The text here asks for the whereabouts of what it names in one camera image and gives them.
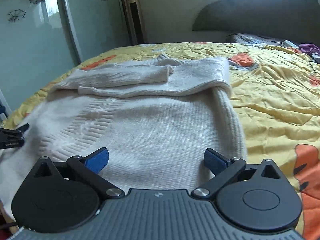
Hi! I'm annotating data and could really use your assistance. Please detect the white knit sweater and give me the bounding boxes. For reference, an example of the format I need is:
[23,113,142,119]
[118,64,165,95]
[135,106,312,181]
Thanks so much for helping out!
[1,55,247,215]

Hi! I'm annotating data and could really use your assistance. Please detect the yellow carrot print quilt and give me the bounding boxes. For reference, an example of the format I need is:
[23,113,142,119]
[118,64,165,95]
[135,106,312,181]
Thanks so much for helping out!
[1,42,319,239]

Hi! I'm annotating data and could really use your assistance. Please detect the purple cloth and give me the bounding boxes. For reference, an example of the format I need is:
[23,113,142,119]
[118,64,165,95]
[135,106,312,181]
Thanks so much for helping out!
[299,43,320,56]

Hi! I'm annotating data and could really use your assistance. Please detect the grey-green padded headboard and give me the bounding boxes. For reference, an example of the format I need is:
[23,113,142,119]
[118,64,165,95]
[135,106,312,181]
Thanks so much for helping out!
[193,0,319,45]

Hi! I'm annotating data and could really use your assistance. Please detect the plaid patterned pillow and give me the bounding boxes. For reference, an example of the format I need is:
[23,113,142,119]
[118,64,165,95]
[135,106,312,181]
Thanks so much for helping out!
[226,33,287,48]

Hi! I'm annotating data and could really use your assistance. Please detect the glass floral wardrobe sliding doors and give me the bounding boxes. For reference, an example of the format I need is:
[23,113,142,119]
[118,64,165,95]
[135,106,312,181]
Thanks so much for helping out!
[1,0,130,111]

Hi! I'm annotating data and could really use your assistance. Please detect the gold tower air conditioner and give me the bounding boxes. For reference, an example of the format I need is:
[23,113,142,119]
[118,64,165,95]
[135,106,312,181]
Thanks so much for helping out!
[126,0,146,44]

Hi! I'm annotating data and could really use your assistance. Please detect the white remote control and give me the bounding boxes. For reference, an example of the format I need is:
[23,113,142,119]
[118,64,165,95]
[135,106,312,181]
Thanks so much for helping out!
[284,40,299,49]

